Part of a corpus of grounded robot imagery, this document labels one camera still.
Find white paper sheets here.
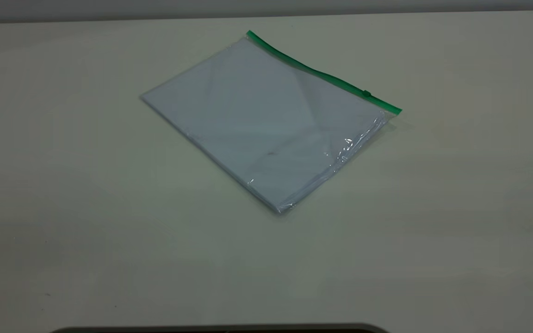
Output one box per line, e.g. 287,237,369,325
142,39,390,213

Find clear plastic zip bag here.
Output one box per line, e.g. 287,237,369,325
140,30,403,215

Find dark curved robot base edge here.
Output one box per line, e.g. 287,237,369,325
49,323,390,333

